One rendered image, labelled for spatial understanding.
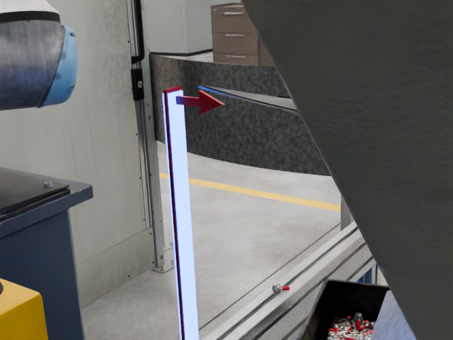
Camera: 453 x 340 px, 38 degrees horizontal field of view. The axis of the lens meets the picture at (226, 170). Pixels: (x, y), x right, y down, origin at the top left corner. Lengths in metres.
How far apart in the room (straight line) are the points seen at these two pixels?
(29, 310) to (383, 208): 0.39
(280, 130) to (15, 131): 0.95
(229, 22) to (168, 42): 3.17
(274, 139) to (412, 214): 2.32
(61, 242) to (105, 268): 1.78
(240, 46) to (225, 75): 4.84
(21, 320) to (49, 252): 0.47
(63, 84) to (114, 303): 1.89
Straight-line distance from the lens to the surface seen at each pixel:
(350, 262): 1.11
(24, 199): 0.93
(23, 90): 0.97
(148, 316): 2.66
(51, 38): 0.98
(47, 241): 0.98
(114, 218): 2.75
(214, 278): 2.91
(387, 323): 0.62
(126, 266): 2.86
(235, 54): 7.45
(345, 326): 0.92
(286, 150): 2.47
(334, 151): 0.15
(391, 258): 0.20
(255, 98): 0.51
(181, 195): 0.69
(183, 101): 0.66
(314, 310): 0.86
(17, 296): 0.53
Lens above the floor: 1.31
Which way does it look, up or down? 17 degrees down
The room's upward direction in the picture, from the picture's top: 3 degrees counter-clockwise
